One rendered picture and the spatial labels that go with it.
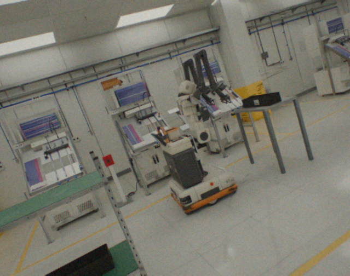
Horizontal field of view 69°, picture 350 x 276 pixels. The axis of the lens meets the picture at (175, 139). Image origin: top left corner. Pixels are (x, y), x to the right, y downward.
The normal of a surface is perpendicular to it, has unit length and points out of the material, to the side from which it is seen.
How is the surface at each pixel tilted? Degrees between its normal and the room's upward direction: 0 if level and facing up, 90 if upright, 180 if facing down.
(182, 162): 90
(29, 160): 47
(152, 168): 90
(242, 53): 90
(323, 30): 90
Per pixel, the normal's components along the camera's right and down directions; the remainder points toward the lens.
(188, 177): 0.26, 0.08
